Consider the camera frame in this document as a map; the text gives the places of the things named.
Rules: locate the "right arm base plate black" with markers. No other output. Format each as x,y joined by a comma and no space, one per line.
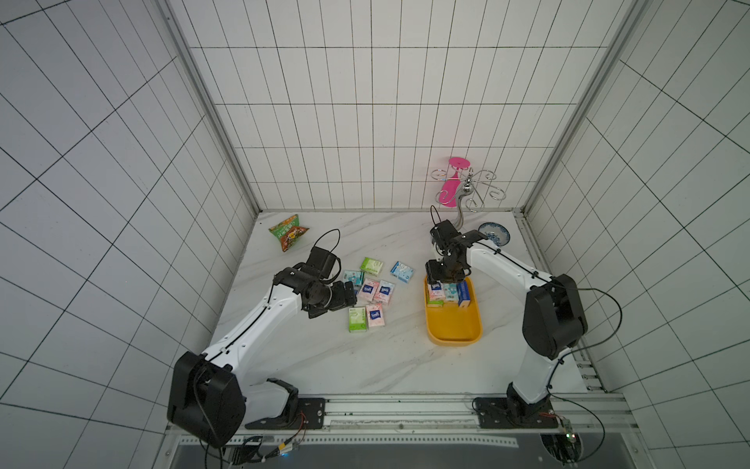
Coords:
501,413

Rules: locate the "green tissue pack top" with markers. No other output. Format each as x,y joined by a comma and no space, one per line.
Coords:
372,266

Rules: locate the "pink plastic cup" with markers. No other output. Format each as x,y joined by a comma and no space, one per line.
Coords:
452,181

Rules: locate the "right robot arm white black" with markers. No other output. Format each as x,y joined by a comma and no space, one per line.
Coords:
553,317

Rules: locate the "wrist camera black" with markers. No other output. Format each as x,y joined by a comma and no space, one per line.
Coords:
442,234
324,264

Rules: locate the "teal cartoon tissue pack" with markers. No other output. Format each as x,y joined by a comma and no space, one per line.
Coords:
450,291
356,277

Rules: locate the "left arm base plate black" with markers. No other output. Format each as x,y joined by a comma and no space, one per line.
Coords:
307,413

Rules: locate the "pink tempo tissue pack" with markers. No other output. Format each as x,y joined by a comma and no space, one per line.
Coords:
375,315
368,290
384,293
436,292

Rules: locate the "dark blue Tempo pack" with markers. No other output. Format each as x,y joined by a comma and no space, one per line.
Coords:
464,294

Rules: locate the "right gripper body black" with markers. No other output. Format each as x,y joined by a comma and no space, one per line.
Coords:
447,272

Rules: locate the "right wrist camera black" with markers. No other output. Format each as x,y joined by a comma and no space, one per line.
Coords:
442,234

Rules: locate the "yellow plastic storage box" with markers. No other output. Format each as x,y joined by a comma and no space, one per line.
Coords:
451,325

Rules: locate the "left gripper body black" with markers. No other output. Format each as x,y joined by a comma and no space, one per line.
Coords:
330,299

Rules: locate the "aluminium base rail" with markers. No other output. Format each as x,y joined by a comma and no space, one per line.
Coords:
439,419

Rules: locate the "green red snack bag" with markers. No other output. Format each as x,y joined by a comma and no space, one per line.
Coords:
288,231

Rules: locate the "blue white ceramic bowl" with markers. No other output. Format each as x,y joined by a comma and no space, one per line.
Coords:
496,233

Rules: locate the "light blue tissue pack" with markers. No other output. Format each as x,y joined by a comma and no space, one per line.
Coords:
402,272

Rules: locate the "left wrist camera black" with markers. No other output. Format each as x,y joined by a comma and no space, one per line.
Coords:
324,264

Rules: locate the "chrome cup holder stand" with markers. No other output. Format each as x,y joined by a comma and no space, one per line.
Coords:
477,186

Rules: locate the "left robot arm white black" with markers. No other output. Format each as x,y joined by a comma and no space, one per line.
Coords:
210,396

